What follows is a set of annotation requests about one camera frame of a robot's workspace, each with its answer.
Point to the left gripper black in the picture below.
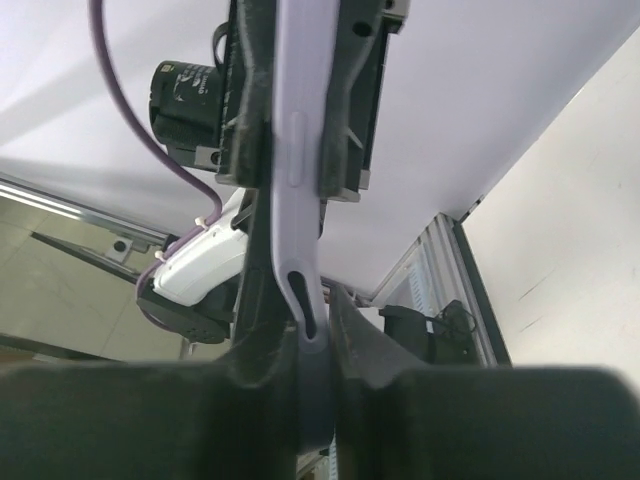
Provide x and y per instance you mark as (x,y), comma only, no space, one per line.
(352,101)

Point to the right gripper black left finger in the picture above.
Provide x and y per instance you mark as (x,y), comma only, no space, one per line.
(246,417)

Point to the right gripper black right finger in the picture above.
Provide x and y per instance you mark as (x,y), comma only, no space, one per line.
(391,407)

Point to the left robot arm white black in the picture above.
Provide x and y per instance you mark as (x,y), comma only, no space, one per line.
(217,233)

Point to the left aluminium frame post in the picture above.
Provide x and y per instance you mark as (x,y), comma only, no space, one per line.
(439,268)

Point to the aluminium rail front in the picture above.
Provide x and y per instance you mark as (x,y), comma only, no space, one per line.
(28,194)

